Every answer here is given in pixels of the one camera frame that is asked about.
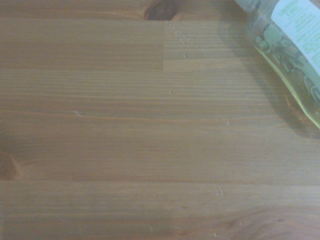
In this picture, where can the clear yellow sanitizer bottle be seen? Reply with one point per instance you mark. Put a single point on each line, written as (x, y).
(280, 42)

